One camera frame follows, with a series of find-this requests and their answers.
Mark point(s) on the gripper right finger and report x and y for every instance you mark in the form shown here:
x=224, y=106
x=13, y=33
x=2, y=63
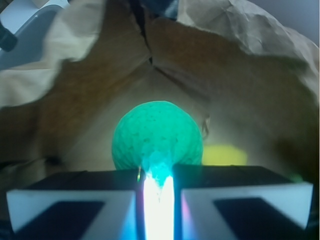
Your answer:
x=240, y=203

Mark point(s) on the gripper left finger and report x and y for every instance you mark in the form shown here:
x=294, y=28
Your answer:
x=84, y=205

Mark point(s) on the green dimpled ball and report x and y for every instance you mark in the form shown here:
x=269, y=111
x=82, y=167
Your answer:
x=155, y=136

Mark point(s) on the yellow sponge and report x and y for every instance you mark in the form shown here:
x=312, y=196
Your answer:
x=223, y=155

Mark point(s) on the brown paper bag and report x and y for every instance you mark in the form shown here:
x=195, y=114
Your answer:
x=256, y=103

